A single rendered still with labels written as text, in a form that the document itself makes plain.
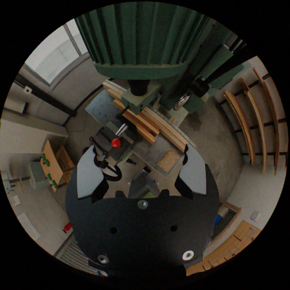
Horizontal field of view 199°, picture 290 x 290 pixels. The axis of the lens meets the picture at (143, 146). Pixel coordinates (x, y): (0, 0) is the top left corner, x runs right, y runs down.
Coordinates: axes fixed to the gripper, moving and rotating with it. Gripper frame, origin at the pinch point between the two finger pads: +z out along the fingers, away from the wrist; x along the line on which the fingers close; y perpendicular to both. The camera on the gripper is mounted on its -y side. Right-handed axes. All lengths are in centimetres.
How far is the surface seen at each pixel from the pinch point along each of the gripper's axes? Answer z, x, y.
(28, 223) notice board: -107, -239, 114
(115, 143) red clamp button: 12.2, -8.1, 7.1
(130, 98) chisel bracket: 16.0, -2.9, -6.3
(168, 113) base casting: 43.1, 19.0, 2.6
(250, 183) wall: -19, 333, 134
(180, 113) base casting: 43, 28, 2
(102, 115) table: 31.4, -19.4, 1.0
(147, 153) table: 20.4, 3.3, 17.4
